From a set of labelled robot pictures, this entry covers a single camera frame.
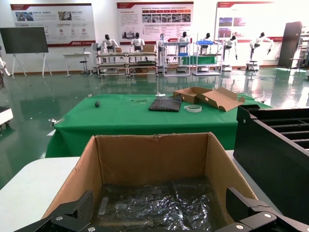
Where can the green tablecloth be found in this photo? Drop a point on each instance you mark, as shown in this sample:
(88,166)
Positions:
(120,125)

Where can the black slotted container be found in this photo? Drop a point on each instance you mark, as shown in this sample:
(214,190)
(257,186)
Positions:
(260,154)

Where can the white pipe workbench rack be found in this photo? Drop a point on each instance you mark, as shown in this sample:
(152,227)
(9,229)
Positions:
(111,55)

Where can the humanoid robot with outstretched arm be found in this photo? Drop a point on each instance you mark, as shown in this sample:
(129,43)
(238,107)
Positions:
(258,41)

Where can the white poster with photo row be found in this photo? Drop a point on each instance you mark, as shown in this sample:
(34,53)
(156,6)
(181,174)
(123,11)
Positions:
(130,19)

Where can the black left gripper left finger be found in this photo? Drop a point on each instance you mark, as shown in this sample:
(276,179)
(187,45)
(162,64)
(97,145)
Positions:
(82,207)

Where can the white metal shelf rack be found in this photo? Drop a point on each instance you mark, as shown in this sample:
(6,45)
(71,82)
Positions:
(164,58)

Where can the flat unfolded cardboard box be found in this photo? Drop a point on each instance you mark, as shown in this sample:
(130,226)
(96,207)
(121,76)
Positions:
(217,99)

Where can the white poster with red photos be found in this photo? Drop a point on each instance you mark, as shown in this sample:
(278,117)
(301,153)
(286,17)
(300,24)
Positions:
(227,23)

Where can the small wooden bench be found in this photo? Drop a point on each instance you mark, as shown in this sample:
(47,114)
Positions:
(294,59)

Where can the small dark object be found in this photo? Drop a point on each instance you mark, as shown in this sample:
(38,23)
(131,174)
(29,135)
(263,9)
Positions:
(97,104)

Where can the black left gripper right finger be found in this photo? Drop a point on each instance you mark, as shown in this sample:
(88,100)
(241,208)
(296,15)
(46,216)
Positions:
(241,205)

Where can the translucent grey antistatic bag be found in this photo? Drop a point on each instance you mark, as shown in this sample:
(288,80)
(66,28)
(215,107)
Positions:
(157,207)

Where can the grey metal rack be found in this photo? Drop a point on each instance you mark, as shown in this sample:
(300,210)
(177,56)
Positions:
(305,48)

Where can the white poster with round icons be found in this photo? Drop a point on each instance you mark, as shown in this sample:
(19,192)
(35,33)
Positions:
(72,24)

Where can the black tall cabinet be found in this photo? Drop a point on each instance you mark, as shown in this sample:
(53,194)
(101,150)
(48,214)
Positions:
(289,43)

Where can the black textured mat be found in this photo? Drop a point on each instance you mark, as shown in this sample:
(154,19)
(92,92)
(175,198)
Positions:
(164,105)

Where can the clear plastic film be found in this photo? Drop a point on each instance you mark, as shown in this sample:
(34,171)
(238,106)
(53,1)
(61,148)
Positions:
(140,101)

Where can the small white table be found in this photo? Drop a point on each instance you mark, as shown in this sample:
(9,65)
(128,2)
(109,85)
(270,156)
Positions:
(77,55)

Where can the shelf rack with blue bin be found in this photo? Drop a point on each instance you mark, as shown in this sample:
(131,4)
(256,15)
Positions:
(205,43)

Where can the brown open cardboard box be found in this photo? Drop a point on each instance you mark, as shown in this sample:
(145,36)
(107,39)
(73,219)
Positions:
(154,159)

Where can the silver metal table clamp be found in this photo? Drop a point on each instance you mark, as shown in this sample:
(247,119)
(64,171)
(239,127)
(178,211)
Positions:
(53,120)

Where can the white black humanoid robot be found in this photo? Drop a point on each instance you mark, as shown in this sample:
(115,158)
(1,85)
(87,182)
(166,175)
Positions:
(137,43)
(184,39)
(109,43)
(160,48)
(207,35)
(233,43)

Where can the white wheeled cart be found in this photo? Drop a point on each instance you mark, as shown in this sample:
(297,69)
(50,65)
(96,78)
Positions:
(4,116)

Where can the black display screen on stand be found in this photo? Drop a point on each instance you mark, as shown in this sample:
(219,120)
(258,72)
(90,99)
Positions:
(24,39)

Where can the clear tape roll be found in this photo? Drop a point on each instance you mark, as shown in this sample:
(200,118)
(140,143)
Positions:
(187,108)

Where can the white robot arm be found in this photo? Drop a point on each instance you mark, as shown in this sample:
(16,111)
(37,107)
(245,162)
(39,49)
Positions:
(3,64)

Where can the black round stool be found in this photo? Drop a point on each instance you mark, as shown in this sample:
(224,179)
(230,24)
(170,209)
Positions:
(83,62)

